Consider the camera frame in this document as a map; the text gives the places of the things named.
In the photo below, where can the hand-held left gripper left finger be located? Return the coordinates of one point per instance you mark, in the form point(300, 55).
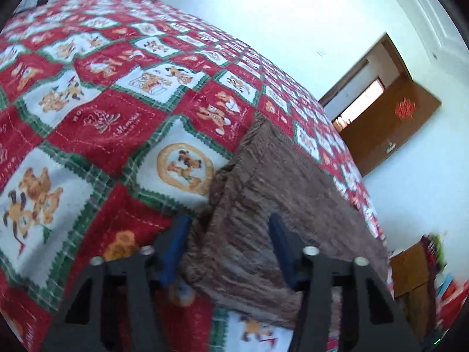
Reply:
point(175, 251)

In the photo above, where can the red paper door decoration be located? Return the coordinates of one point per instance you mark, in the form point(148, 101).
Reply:
point(403, 108)

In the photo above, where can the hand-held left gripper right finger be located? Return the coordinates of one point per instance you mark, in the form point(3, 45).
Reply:
point(283, 251)

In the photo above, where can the brown wooden door frame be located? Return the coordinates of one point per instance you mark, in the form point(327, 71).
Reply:
point(397, 55)

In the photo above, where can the brown knitted sweater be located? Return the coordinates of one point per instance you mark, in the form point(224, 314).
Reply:
point(278, 176)

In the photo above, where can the wooden bedside cabinet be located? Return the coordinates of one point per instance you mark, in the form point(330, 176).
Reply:
point(410, 267)

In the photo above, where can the brown wooden door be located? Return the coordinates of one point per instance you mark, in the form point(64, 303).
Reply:
point(384, 132)

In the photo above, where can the red printed quilt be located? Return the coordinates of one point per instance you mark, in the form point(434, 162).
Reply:
point(91, 117)

